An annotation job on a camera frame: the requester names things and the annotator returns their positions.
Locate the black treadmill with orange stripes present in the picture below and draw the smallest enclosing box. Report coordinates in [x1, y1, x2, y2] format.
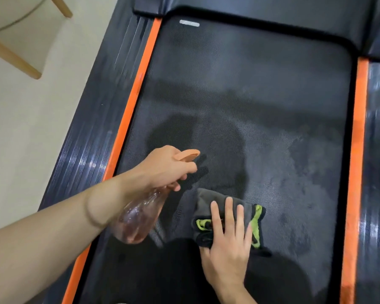
[25, 0, 380, 304]

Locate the grey and green cleaning cloth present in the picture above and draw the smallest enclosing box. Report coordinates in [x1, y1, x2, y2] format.
[192, 188, 266, 250]

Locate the person's right forearm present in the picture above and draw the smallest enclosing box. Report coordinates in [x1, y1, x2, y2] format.
[215, 282, 258, 304]

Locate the clear pink spray bottle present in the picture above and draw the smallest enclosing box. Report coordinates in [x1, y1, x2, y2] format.
[109, 149, 201, 245]

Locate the person's right hand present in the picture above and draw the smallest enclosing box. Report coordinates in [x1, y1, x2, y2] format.
[199, 197, 253, 290]

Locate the person's left forearm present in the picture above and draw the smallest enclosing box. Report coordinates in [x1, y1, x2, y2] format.
[0, 172, 137, 304]

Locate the wooden chair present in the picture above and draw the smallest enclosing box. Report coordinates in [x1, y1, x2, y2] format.
[0, 0, 73, 80]

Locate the person's left hand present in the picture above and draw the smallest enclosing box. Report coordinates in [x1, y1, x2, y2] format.
[127, 145, 198, 198]

